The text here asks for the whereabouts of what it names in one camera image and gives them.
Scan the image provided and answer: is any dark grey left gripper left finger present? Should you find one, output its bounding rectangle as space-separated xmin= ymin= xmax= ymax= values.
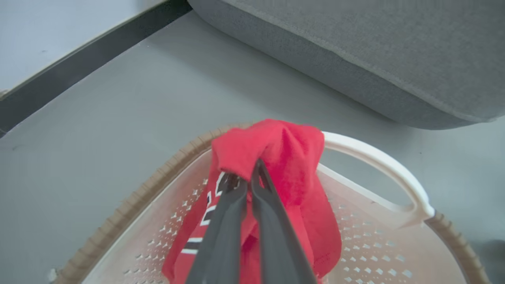
xmin=185 ymin=172 xmax=249 ymax=284

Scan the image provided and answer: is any red jersey with white print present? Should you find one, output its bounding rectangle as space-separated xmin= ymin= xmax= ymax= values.
xmin=161 ymin=119 xmax=342 ymax=284

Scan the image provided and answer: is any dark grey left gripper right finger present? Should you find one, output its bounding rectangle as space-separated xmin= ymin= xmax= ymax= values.
xmin=251 ymin=159 xmax=318 ymax=284

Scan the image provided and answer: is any white perforated laundry basket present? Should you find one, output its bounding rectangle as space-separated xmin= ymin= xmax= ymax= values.
xmin=48 ymin=122 xmax=491 ymax=284

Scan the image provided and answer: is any grey fabric sofa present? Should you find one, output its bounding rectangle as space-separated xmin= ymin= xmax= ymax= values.
xmin=187 ymin=0 xmax=505 ymax=130

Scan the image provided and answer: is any dark grey baseboard strip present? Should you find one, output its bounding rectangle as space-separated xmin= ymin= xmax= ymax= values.
xmin=0 ymin=0 xmax=194 ymax=138

